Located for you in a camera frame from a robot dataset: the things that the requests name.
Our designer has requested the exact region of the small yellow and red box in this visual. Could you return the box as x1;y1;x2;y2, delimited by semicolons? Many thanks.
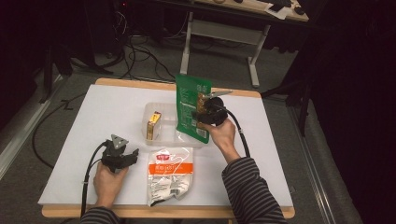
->
146;110;163;141

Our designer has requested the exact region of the person's right hand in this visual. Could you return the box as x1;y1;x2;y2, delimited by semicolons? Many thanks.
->
199;118;243;164

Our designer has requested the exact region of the green food packet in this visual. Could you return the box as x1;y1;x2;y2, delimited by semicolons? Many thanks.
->
175;73;214;145

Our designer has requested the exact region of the black stand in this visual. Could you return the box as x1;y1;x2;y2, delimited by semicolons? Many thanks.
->
38;45;74;105
261;77;314;138

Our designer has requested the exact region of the desk with white legs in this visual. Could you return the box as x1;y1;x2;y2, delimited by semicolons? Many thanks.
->
179;0;310;89

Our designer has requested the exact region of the black floor cable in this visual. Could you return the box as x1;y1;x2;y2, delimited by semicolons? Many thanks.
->
32;92;86;170

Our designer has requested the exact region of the clear plastic container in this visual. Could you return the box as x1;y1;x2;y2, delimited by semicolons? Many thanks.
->
142;102;210;149

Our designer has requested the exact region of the person's left hand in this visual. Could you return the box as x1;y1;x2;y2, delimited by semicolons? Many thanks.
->
92;161;130;209

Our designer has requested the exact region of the black keyboard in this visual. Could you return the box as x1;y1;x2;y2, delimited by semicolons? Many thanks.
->
268;0;293;12

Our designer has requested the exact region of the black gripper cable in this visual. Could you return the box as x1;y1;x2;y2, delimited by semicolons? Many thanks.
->
217;104;252;159
79;141;108;218

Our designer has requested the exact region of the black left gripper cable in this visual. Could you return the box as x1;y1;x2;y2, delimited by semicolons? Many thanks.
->
79;141;108;218

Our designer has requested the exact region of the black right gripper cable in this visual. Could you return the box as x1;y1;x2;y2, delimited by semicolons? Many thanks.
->
217;104;252;159

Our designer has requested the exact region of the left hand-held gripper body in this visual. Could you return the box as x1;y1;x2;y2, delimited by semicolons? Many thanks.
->
100;133;131;174

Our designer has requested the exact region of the wooden table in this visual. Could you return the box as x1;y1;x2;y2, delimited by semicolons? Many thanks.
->
40;77;296;219

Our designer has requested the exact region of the tangle of black floor cables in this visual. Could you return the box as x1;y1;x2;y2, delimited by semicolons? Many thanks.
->
111;10;189;86

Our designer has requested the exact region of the white and orange food packet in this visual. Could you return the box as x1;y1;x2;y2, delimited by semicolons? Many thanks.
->
146;146;194;208

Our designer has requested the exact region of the white paper sheet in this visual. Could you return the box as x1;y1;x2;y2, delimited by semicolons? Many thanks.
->
263;2;291;21

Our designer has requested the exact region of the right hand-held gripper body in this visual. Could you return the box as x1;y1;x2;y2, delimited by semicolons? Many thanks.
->
196;89;233;127

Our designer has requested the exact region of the metal floor rail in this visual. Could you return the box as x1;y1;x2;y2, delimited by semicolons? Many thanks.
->
0;74;64;181
288;98;338;224

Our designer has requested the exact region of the dark computer tower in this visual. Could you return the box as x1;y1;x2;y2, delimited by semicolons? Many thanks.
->
83;0;127;59

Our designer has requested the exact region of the white table mat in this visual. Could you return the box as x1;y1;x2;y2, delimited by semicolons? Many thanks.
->
37;83;294;208

